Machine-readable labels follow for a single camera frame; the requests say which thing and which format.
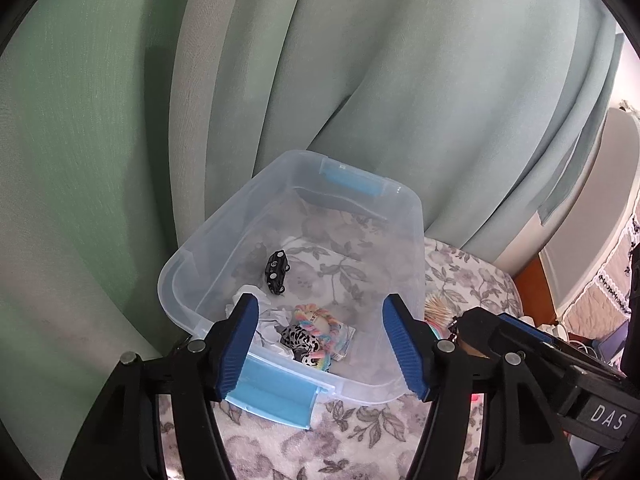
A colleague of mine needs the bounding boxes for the bag of cotton swabs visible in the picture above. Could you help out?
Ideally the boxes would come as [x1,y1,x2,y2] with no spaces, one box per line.
[425,287,469,324]

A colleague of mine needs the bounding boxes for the crumpled white tissue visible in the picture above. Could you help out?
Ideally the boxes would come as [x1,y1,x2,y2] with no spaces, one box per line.
[225,284,297,361]

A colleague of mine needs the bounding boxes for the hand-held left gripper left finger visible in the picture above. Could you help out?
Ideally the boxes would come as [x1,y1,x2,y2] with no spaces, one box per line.
[60,292,261,480]

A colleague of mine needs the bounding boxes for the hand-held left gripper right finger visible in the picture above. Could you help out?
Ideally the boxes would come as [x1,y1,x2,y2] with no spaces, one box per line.
[382,293,586,480]

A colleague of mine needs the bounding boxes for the white power strip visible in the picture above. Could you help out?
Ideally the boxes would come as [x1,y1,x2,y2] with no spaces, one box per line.
[536,322,572,342]

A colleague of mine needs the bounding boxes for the clear plastic container blue latches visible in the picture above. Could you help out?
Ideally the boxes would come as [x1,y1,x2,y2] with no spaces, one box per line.
[159,149,426,429]

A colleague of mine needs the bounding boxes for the pale green curtain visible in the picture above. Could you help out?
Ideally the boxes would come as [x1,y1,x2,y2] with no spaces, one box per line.
[0,0,627,352]

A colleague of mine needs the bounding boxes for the rainbow pastel scrunchie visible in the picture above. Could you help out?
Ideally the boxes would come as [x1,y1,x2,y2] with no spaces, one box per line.
[292,303,357,372]

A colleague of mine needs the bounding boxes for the black toy car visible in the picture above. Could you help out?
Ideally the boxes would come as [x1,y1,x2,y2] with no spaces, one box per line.
[263,248,292,295]

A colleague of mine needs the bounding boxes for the lace trimmed cloth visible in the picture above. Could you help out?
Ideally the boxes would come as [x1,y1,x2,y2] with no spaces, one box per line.
[564,210,640,343]

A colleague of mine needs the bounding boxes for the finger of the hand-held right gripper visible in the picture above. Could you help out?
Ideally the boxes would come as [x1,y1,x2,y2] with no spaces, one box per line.
[450,308,576,378]
[497,312,621,368]

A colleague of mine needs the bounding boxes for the floral grey white blanket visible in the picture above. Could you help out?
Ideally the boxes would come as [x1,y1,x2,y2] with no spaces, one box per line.
[160,200,524,480]

